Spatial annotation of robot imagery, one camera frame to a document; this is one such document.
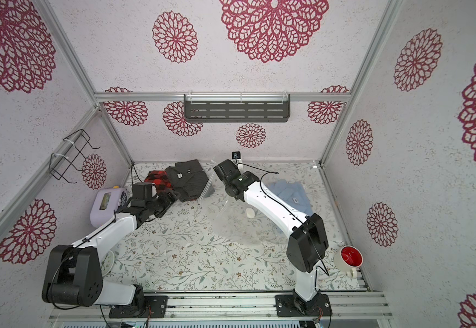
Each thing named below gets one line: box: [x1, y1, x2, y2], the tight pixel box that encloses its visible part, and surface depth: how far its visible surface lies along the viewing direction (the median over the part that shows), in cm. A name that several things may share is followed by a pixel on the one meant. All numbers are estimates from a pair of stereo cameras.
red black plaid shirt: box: [144, 170, 174, 197], surface depth 112 cm
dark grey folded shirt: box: [165, 159, 209, 203], surface depth 111 cm
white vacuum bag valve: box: [245, 207, 256, 219], surface depth 99 cm
